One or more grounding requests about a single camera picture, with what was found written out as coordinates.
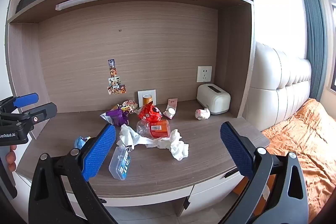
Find small blue wrapper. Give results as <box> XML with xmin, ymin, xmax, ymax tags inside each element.
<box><xmin>74</xmin><ymin>136</ymin><xmax>91</xmax><ymax>149</ymax></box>

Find colourful crumpled candy wrapper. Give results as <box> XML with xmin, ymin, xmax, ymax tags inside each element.
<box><xmin>111</xmin><ymin>100</ymin><xmax>138</xmax><ymax>113</ymax></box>

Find red snack bag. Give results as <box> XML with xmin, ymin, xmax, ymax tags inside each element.
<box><xmin>138</xmin><ymin>102</ymin><xmax>162</xmax><ymax>122</ymax></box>

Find clear bottle orange label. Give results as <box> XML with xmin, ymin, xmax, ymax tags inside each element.
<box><xmin>137</xmin><ymin>120</ymin><xmax>171</xmax><ymax>139</ymax></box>

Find anime stickers on wall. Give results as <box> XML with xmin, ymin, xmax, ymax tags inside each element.
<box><xmin>107</xmin><ymin>59</ymin><xmax>126</xmax><ymax>95</ymax></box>

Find teal curtain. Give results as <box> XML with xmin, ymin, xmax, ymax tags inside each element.
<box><xmin>303</xmin><ymin>0</ymin><xmax>327</xmax><ymax>101</ymax></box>

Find orange bed cover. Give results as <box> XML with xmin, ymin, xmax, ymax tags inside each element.
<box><xmin>233</xmin><ymin>97</ymin><xmax>336</xmax><ymax>223</ymax></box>

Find clear plastic box blue label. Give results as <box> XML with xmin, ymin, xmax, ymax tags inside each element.
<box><xmin>109</xmin><ymin>146</ymin><xmax>131</xmax><ymax>180</ymax></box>

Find wooden shelf unit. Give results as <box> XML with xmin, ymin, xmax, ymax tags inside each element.
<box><xmin>4</xmin><ymin>0</ymin><xmax>257</xmax><ymax>140</ymax></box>

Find white tissue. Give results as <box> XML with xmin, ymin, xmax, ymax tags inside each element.
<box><xmin>146</xmin><ymin>129</ymin><xmax>189</xmax><ymax>161</ymax></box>
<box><xmin>117</xmin><ymin>124</ymin><xmax>148</xmax><ymax>151</ymax></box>

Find crumpled white red wrapper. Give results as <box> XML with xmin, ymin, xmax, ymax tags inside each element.
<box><xmin>195</xmin><ymin>108</ymin><xmax>211</xmax><ymax>120</ymax></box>

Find orange tin can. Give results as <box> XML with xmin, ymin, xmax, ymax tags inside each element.
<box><xmin>142</xmin><ymin>94</ymin><xmax>153</xmax><ymax>106</ymax></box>

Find white wall socket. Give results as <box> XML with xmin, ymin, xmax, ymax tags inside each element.
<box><xmin>138</xmin><ymin>89</ymin><xmax>156</xmax><ymax>107</ymax></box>
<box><xmin>197</xmin><ymin>66</ymin><xmax>213</xmax><ymax>83</ymax></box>

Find purple snack bag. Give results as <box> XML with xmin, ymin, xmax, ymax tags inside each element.
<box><xmin>100</xmin><ymin>107</ymin><xmax>129</xmax><ymax>127</ymax></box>

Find pink white small packet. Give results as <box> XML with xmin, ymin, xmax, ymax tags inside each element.
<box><xmin>163</xmin><ymin>98</ymin><xmax>178</xmax><ymax>119</ymax></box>

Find person's left hand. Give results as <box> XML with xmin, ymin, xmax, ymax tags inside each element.
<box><xmin>6</xmin><ymin>145</ymin><xmax>17</xmax><ymax>172</ymax></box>

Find white padded headboard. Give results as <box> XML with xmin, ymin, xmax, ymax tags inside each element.
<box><xmin>243</xmin><ymin>43</ymin><xmax>311</xmax><ymax>131</ymax></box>

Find black drawer handle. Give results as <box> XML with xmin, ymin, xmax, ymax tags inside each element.
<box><xmin>224</xmin><ymin>168</ymin><xmax>239</xmax><ymax>178</ymax></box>

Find upper white wall socket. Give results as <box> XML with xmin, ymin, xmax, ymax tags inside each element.
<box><xmin>197</xmin><ymin>66</ymin><xmax>213</xmax><ymax>83</ymax></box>

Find white toaster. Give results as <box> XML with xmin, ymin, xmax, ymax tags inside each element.
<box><xmin>197</xmin><ymin>83</ymin><xmax>231</xmax><ymax>115</ymax></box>

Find lower white wall socket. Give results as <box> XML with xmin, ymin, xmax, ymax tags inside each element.
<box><xmin>138</xmin><ymin>89</ymin><xmax>156</xmax><ymax>107</ymax></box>

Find white desk drawer cabinet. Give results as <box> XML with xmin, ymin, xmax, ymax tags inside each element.
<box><xmin>15</xmin><ymin>165</ymin><xmax>250</xmax><ymax>219</ymax></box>

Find window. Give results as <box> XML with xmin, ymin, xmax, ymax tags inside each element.
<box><xmin>328</xmin><ymin>0</ymin><xmax>335</xmax><ymax>93</ymax></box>

